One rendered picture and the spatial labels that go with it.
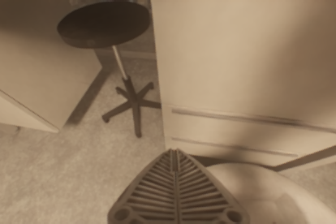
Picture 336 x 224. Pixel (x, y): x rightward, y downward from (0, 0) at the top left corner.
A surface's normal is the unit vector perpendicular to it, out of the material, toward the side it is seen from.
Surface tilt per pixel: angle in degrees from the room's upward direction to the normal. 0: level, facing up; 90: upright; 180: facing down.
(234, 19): 90
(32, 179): 0
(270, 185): 7
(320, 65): 90
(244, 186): 0
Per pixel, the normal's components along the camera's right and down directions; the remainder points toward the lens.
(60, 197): -0.02, -0.56
